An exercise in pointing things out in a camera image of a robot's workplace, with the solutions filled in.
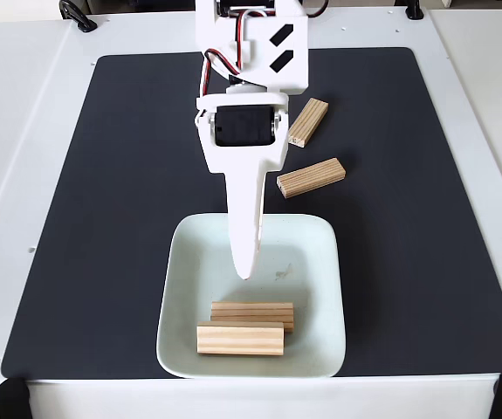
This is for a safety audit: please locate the black table clamp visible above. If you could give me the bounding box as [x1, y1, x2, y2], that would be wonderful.
[404, 0, 425, 21]
[58, 0, 99, 34]

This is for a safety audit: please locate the black rubber mat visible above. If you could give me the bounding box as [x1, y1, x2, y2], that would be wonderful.
[0, 46, 502, 380]

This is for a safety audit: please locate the wooden block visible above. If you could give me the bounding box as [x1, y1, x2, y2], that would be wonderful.
[196, 321, 285, 358]
[276, 157, 347, 200]
[287, 97, 330, 150]
[210, 301, 296, 333]

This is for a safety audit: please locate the pale green square plate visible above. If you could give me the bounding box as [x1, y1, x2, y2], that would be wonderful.
[155, 212, 347, 380]

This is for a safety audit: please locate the red black white servo cable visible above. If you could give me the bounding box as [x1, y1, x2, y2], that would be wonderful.
[199, 9, 278, 96]

